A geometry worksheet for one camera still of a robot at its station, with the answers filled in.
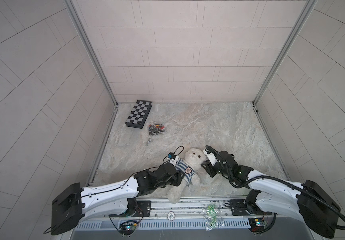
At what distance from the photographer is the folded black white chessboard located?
3.39 ft

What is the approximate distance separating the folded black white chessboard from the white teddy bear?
0.39 metres

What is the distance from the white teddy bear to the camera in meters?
0.70
